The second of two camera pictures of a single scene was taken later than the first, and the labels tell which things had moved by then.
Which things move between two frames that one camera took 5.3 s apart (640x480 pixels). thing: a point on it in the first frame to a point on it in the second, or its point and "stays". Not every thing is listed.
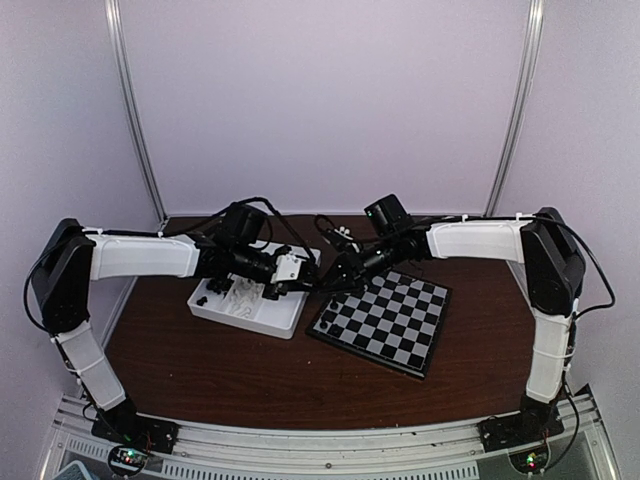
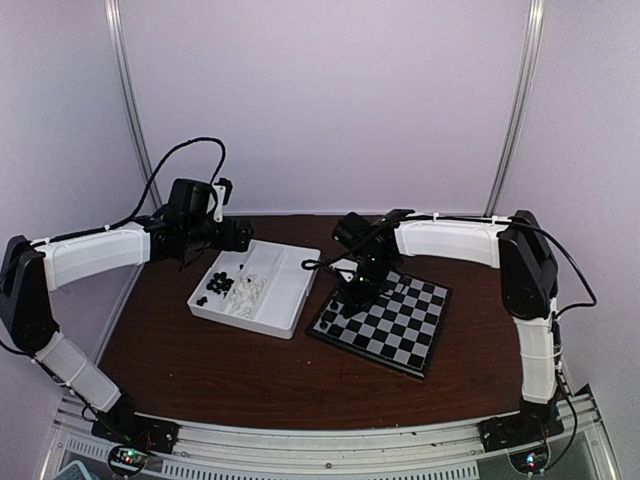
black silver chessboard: [396, 322] stays
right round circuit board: [532, 460] stays
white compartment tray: [245, 304] stays
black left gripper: [283, 287] to [227, 242]
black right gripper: [355, 271] to [355, 302]
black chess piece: [336, 330] stays
